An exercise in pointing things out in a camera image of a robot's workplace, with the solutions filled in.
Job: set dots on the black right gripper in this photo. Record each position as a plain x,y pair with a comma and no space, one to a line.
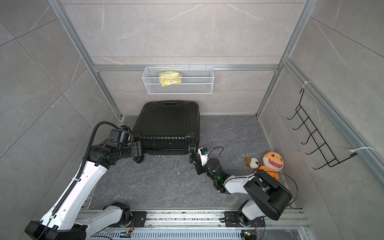
198,166

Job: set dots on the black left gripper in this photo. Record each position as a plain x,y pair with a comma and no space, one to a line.
136,149

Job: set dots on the black hard-shell suitcase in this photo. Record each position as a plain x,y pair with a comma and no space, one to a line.
168,128

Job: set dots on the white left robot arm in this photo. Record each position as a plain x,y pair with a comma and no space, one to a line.
60,222

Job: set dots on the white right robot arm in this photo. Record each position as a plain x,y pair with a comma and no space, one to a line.
268,197

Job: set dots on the orange monster plush toy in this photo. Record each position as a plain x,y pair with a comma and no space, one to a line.
272,164

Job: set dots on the yellow packet in basket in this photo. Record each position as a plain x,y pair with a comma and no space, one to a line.
169,78

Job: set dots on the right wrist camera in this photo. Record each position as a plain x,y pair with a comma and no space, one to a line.
204,155

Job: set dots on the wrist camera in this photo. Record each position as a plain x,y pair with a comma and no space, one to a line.
204,155
119,139

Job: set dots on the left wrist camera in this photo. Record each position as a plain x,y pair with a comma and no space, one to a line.
119,139

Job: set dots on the metal base rail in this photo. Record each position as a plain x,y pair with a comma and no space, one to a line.
207,225

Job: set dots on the white wire mesh basket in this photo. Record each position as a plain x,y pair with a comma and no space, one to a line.
195,80

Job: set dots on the black wall hook rack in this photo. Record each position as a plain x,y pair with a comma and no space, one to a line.
316,137

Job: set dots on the aluminium frame profiles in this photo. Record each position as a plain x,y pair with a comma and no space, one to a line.
371,158

